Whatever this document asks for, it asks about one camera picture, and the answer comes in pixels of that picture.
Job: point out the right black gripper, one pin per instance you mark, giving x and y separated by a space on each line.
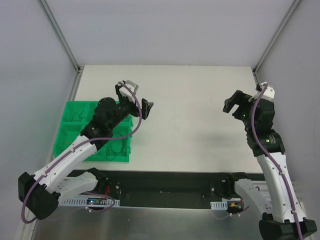
242 103

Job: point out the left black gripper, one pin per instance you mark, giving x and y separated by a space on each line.
139 108

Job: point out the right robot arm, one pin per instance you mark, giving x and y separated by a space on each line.
281 216

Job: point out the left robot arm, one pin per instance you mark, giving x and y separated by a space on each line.
42 191

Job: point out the green compartment tray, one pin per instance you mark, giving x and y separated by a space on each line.
76 116

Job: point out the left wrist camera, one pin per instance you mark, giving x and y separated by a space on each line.
126 88

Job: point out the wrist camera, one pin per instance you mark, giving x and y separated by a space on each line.
265 91
126 88

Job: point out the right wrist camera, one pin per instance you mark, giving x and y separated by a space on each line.
265 91

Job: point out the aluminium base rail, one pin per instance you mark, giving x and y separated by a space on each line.
263 188

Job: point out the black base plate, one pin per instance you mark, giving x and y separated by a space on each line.
176 190

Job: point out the right white cable duct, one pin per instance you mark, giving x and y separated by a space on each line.
219 205

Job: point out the white cable duct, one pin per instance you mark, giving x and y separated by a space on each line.
219 205
89 201

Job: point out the left white cable duct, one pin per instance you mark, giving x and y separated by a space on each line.
89 201

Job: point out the right aluminium frame post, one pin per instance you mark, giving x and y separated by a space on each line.
293 7

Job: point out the aluminium frame post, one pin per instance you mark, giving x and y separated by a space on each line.
293 7
59 34

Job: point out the left aluminium frame post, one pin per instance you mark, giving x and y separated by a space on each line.
59 34

